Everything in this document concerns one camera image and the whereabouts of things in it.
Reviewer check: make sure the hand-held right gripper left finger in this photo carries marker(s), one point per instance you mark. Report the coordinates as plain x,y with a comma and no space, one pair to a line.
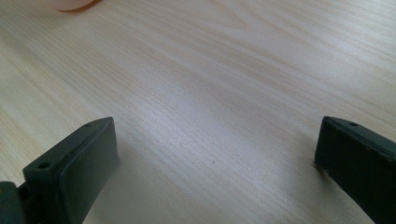
74,174

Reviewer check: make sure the pale pink round object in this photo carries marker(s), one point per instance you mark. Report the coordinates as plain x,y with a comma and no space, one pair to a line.
73,3

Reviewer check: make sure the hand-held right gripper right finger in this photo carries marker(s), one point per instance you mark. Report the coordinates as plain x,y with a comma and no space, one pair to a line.
358,168

